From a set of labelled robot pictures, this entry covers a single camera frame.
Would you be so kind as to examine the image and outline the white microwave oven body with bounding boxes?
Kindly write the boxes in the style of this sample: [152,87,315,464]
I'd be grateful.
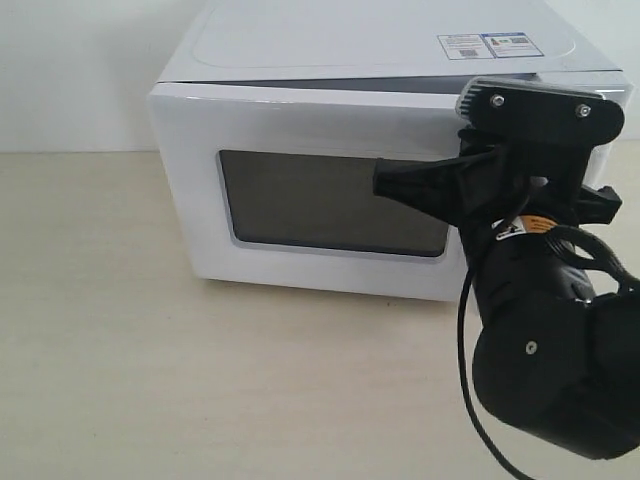
[155,1,632,105]

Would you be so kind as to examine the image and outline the white microwave door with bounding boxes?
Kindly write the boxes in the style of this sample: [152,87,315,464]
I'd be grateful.
[147,82,466,301]

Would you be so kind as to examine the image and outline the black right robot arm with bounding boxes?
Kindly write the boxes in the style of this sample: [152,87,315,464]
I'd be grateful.
[373,131,639,460]

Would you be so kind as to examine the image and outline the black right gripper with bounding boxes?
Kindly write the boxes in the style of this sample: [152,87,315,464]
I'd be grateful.
[372,129,624,261]

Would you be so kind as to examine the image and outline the black camera cable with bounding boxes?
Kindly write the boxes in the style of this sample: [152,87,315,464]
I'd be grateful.
[454,189,531,480]

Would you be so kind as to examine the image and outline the blue white warning sticker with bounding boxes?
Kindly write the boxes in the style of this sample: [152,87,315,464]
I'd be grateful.
[437,32,544,60]

